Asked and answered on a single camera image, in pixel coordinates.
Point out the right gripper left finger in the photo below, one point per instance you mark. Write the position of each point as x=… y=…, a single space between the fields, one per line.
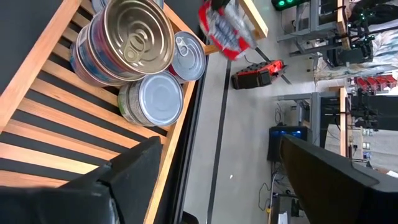
x=130 y=186

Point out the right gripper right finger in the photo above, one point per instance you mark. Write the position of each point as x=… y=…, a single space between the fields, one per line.
x=335 y=193

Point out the green label tuna can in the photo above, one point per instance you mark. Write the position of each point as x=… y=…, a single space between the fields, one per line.
x=158 y=99

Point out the blue label salmon can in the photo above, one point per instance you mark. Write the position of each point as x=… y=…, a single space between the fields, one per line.
x=81 y=59
x=140 y=37

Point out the red label tuna can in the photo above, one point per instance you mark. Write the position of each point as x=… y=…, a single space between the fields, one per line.
x=188 y=56
x=227 y=34

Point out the black background robot arm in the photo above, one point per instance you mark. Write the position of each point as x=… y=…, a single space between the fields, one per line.
x=360 y=46

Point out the wooden slatted shelf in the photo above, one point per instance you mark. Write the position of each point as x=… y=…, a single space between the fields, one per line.
x=28 y=62

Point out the black computer tower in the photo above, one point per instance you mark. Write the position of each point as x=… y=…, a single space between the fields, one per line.
x=287 y=137

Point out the grey leg wooden workbench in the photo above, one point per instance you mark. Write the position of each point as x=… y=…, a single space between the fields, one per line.
x=311 y=18
x=311 y=102

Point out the red storage bins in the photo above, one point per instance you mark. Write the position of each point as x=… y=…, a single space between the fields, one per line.
x=376 y=82

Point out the red and black tool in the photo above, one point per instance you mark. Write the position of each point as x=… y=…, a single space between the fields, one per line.
x=258 y=73

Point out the black device green lights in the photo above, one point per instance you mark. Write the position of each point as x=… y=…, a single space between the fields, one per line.
x=284 y=3

